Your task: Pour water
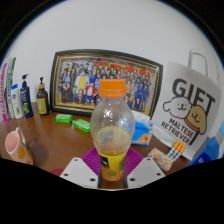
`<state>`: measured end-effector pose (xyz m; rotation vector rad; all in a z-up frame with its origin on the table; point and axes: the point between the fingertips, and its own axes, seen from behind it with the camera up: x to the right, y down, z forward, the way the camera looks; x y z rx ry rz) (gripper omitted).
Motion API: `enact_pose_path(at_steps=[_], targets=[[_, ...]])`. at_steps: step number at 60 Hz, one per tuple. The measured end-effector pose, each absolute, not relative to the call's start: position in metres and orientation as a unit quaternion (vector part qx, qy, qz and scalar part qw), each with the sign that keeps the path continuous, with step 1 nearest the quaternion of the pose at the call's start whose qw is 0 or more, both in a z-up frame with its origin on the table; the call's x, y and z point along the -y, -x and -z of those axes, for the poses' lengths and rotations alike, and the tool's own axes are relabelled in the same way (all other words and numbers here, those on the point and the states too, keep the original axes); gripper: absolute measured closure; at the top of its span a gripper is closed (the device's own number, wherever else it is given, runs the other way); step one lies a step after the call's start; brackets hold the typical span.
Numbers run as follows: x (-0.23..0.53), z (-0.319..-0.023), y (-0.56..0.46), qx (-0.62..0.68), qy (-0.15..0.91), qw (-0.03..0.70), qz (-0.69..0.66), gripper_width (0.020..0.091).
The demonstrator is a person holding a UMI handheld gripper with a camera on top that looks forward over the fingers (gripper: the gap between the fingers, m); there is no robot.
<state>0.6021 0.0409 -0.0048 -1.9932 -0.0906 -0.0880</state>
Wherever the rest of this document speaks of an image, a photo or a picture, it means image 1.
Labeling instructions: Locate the framed group photo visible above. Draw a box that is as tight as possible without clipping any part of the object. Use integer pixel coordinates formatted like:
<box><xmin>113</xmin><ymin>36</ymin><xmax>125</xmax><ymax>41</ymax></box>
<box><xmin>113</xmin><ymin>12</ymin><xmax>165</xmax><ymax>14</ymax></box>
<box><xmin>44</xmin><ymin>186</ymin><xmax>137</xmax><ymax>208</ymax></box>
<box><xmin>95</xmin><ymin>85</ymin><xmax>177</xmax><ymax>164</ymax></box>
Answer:
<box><xmin>49</xmin><ymin>49</ymin><xmax>164</xmax><ymax>120</ymax></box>

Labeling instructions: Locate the orange and white puzzle cube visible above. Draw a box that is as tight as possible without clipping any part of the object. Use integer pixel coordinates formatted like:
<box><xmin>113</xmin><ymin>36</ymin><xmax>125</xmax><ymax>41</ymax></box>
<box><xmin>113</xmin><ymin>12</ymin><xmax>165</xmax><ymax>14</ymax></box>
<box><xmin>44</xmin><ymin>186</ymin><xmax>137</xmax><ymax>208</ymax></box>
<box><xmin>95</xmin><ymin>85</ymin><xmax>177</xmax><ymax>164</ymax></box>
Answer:
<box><xmin>166</xmin><ymin>140</ymin><xmax>186</xmax><ymax>163</ymax></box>

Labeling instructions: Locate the orange juice bottle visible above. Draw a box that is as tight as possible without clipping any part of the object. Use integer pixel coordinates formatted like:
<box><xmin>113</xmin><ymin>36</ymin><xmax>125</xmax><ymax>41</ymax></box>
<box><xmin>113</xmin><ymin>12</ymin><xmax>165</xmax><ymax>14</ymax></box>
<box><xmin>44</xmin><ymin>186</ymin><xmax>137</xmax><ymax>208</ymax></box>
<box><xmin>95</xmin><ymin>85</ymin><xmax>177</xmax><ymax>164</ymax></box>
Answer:
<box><xmin>89</xmin><ymin>78</ymin><xmax>136</xmax><ymax>183</ymax></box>

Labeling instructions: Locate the white shampoo bottle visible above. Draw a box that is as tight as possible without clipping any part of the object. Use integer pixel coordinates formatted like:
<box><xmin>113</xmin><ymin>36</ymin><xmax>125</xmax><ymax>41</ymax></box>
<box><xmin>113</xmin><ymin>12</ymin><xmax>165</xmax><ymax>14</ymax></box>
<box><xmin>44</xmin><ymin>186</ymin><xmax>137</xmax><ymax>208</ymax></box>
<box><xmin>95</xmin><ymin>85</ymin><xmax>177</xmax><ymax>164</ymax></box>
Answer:
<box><xmin>10</xmin><ymin>83</ymin><xmax>25</xmax><ymax>120</ymax></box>

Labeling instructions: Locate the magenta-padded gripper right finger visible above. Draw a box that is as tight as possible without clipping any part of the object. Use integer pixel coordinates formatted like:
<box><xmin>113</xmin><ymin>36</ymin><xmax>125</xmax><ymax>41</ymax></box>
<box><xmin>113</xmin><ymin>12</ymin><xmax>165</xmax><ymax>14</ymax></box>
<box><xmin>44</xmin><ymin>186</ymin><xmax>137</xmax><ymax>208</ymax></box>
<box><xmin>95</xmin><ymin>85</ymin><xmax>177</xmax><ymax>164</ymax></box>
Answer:
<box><xmin>123</xmin><ymin>146</ymin><xmax>167</xmax><ymax>189</ymax></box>

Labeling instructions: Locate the blue tissue pack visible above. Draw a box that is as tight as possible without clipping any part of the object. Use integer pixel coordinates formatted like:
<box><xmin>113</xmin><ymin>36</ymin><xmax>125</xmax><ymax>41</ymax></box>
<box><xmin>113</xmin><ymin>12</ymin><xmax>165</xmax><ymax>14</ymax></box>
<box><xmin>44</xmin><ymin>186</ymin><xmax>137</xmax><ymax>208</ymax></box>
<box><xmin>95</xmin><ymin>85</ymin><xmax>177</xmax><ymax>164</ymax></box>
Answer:
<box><xmin>130</xmin><ymin>110</ymin><xmax>154</xmax><ymax>147</ymax></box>

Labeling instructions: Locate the pink mug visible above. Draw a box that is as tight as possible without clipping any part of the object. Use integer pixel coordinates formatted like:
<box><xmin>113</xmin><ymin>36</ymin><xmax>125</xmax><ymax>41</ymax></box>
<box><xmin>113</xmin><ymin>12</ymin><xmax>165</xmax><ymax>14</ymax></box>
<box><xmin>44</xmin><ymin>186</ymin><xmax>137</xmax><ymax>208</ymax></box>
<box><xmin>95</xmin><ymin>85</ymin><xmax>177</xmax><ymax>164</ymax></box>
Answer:
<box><xmin>4</xmin><ymin>126</ymin><xmax>34</xmax><ymax>166</ymax></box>

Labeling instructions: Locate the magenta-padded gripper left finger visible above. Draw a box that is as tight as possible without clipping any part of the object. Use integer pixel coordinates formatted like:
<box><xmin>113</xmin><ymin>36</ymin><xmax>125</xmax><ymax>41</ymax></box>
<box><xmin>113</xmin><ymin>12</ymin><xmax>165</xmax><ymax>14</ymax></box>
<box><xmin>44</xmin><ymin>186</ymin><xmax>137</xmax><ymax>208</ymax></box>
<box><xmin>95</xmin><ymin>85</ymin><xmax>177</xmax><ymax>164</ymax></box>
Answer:
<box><xmin>59</xmin><ymin>147</ymin><xmax>102</xmax><ymax>189</ymax></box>

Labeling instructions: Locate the amber pump bottle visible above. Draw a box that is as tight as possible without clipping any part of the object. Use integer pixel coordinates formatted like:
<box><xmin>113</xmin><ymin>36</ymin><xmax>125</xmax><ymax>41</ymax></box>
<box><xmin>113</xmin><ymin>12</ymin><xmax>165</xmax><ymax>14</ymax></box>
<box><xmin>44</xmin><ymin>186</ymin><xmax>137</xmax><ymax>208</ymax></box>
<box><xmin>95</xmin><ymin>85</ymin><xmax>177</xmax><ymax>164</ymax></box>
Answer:
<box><xmin>35</xmin><ymin>76</ymin><xmax>51</xmax><ymax>116</ymax></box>

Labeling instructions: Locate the white and green long box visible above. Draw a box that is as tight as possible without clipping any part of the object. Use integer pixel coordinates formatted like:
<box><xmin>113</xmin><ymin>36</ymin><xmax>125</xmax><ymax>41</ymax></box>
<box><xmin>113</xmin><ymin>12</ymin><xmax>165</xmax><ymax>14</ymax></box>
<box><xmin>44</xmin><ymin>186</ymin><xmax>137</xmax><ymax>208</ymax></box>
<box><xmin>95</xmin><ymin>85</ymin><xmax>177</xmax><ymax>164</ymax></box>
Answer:
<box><xmin>6</xmin><ymin>57</ymin><xmax>17</xmax><ymax>119</ymax></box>

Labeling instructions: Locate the pink long box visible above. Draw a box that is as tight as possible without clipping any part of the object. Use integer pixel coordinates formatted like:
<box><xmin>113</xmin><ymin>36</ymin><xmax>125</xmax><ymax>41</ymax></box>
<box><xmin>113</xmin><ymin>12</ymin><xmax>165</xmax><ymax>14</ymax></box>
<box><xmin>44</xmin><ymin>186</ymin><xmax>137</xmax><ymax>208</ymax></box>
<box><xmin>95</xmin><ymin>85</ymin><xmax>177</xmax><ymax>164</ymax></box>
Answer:
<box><xmin>0</xmin><ymin>61</ymin><xmax>10</xmax><ymax>125</ymax></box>

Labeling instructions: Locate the dark blue pump bottle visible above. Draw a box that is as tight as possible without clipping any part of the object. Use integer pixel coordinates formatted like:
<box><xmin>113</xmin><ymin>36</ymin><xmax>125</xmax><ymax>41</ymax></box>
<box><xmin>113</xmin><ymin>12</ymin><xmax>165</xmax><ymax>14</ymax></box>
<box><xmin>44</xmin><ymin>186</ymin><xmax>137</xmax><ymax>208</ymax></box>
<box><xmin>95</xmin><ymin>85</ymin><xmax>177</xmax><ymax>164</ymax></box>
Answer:
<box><xmin>19</xmin><ymin>73</ymin><xmax>34</xmax><ymax>119</ymax></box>

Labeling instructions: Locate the blue detergent bottle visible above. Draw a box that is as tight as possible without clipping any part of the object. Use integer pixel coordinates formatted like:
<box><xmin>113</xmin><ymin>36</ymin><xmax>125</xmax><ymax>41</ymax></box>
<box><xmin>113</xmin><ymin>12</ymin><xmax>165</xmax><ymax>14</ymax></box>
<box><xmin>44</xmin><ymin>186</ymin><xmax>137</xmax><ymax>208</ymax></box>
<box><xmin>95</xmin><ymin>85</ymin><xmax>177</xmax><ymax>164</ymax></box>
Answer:
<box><xmin>186</xmin><ymin>121</ymin><xmax>224</xmax><ymax>167</ymax></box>

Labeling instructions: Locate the white paper gift bag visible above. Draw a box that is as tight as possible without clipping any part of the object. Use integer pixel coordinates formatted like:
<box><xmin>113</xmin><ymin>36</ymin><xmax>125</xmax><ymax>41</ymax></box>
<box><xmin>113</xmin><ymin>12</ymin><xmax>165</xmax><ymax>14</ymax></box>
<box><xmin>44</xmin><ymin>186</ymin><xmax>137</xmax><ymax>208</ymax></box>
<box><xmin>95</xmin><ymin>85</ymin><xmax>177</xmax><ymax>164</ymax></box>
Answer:
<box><xmin>150</xmin><ymin>49</ymin><xmax>223</xmax><ymax>161</ymax></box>

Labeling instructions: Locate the small patterned pouch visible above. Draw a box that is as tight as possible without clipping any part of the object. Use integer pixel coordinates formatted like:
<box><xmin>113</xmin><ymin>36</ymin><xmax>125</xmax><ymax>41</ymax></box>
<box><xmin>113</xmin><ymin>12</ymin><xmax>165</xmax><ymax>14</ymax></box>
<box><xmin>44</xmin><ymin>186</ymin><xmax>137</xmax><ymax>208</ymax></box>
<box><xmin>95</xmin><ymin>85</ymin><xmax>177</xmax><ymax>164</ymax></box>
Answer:
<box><xmin>147</xmin><ymin>147</ymin><xmax>174</xmax><ymax>172</ymax></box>

